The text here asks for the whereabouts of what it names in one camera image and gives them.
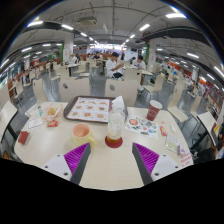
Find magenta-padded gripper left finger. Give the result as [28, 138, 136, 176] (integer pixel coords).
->
[42, 142, 92, 186]

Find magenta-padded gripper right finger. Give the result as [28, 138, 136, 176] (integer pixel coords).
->
[131, 142, 183, 186]

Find clear plastic drink bottle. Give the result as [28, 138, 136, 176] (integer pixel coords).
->
[105, 100, 126, 144]

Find yellow cup with pink inside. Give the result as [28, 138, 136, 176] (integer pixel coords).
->
[71, 122, 96, 147]

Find crumpled clear plastic wrapper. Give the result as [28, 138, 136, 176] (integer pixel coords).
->
[164, 133, 188, 156]

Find red sauce packet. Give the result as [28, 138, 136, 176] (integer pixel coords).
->
[46, 119, 60, 128]
[159, 125, 168, 137]

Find colourful printed flyer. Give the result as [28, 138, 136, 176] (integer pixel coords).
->
[124, 114, 160, 139]

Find flat round red coaster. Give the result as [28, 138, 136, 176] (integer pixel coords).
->
[104, 135, 124, 149]

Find red paper cup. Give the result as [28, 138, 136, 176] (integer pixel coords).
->
[145, 99, 163, 122]

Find dark tray with printed liner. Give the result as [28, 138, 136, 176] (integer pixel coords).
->
[63, 95, 129, 124]

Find white paper card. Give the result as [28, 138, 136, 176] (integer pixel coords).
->
[27, 117, 45, 130]

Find small red card box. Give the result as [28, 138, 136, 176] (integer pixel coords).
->
[17, 130, 30, 146]

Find beige plastic chair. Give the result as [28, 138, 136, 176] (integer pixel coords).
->
[123, 67, 143, 83]
[59, 77, 91, 103]
[143, 73, 166, 94]
[104, 78, 139, 108]
[166, 84, 193, 124]

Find white napkin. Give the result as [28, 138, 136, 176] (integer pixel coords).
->
[111, 95, 129, 118]

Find neighbouring beige table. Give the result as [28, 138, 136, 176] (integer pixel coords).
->
[196, 111, 219, 148]

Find person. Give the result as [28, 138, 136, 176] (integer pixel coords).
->
[105, 51, 126, 79]
[132, 54, 147, 71]
[213, 126, 224, 159]

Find ceiling strip lights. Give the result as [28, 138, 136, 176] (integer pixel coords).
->
[0, 13, 224, 81]

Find ceiling air conditioner unit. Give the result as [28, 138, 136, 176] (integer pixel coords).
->
[77, 16, 98, 27]

